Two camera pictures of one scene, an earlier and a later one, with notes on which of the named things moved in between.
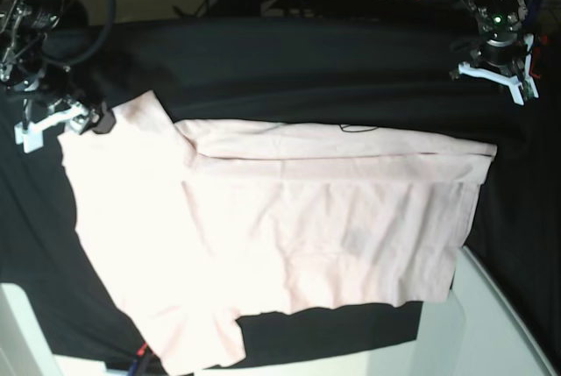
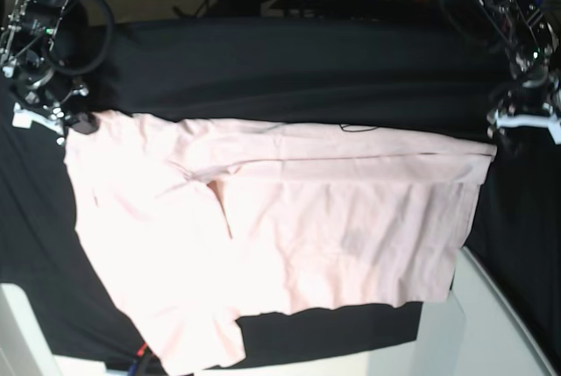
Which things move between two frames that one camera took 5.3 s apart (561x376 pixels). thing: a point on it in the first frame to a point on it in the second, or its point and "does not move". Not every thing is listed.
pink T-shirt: x=199 y=223 does not move
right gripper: x=504 y=53 to x=530 y=94
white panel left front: x=24 y=348 does not move
